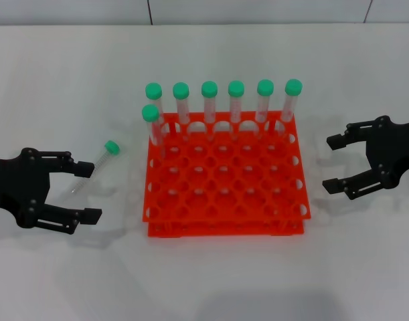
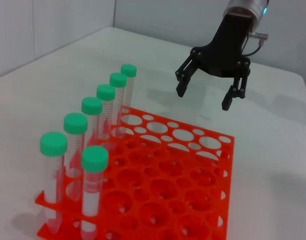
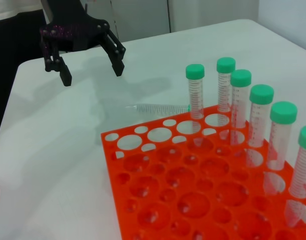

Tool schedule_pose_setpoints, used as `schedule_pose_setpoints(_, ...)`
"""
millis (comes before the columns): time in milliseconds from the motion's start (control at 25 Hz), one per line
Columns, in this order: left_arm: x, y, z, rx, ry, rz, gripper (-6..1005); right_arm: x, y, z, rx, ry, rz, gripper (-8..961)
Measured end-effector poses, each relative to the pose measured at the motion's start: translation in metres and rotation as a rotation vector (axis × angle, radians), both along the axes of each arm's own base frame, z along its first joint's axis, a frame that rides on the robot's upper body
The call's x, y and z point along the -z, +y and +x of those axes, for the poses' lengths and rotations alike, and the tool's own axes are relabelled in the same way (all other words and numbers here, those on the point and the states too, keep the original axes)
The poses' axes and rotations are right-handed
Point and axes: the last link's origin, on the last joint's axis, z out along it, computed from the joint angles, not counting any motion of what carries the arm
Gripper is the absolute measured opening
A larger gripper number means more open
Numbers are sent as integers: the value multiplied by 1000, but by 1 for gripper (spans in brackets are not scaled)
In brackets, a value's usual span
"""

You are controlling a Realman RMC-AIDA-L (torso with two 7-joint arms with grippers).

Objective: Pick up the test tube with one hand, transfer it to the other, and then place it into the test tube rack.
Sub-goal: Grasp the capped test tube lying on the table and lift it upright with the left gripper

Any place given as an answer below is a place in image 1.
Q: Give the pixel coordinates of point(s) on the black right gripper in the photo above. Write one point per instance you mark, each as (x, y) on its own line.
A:
(391, 150)

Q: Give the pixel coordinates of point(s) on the green-capped clear test tube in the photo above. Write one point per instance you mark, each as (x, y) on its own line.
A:
(111, 146)
(153, 90)
(236, 88)
(265, 87)
(150, 112)
(209, 88)
(180, 90)
(293, 87)

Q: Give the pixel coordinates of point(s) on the orange test tube rack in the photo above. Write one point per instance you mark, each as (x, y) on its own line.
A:
(224, 219)

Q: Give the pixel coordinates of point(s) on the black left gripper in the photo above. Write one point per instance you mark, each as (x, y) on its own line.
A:
(20, 180)

